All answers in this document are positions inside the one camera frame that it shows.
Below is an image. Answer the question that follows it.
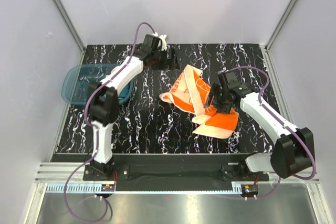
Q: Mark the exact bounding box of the orange and cream Doraemon towel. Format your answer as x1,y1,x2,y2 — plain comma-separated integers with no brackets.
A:
159,65,239,139

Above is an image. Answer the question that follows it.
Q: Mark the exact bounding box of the teal and cream Doraemon towel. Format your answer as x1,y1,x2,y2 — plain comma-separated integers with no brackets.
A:
118,81,133,105

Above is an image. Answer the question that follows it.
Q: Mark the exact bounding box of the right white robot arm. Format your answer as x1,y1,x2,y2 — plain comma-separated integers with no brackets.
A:
205,70,316,180

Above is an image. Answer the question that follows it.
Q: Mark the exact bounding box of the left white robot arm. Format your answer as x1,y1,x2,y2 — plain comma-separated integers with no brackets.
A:
85,33,180,178

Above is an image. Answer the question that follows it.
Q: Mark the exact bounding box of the translucent blue plastic tray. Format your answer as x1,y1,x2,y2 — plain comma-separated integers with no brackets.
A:
61,57,143,110

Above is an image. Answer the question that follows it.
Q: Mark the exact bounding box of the right small circuit board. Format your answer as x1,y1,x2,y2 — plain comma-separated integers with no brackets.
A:
244,185,259,194

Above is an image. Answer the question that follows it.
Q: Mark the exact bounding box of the small circuit board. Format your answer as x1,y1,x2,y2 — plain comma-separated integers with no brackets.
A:
244,185,259,194
101,184,116,191

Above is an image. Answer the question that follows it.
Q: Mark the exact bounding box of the left small circuit board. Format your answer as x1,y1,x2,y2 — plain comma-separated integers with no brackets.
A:
101,184,116,191

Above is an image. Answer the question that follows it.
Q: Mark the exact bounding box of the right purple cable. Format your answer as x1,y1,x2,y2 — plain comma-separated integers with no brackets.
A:
220,66,316,200

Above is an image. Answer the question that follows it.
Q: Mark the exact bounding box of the slotted white cable duct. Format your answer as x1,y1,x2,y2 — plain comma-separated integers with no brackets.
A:
46,182,242,195

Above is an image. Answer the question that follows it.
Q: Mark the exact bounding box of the aluminium frame rail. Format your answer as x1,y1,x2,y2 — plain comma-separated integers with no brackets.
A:
34,162,320,184

